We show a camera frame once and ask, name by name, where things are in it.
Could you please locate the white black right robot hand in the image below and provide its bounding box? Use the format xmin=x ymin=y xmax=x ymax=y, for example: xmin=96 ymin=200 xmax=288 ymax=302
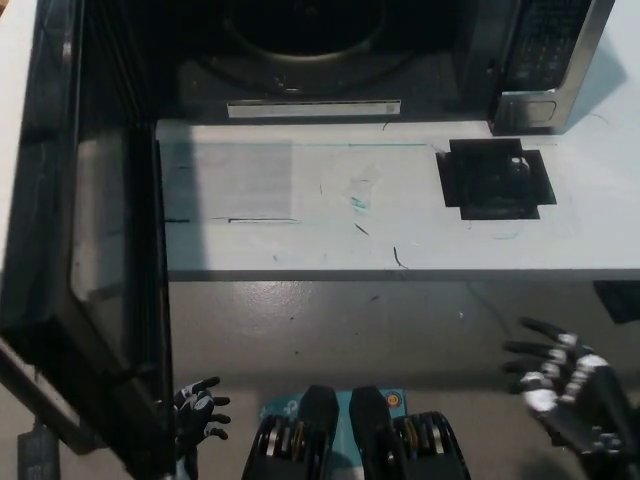
xmin=501 ymin=316 xmax=627 ymax=447

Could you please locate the stainless black glass microwave door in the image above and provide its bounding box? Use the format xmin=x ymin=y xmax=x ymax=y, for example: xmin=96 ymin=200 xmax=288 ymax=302
xmin=0 ymin=0 xmax=178 ymax=480

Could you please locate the glass microwave turntable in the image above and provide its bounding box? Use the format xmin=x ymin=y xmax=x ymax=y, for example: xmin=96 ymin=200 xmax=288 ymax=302
xmin=223 ymin=0 xmax=417 ymax=57

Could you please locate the black tape patch with hole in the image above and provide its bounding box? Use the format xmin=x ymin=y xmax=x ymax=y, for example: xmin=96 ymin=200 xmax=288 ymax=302
xmin=435 ymin=136 xmax=559 ymax=222

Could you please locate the black box under table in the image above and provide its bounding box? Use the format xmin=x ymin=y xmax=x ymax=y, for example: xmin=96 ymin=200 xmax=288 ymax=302
xmin=593 ymin=280 xmax=640 ymax=325

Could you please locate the clear plastic sheet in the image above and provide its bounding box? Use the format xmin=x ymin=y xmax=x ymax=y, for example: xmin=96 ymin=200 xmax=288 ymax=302
xmin=158 ymin=141 xmax=302 ymax=225

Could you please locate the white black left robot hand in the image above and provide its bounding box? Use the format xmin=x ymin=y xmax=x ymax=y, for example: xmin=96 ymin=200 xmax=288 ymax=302
xmin=172 ymin=376 xmax=233 ymax=452

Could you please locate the stainless steel microwave body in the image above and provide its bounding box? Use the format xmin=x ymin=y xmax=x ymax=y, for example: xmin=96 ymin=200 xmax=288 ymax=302
xmin=134 ymin=0 xmax=617 ymax=137

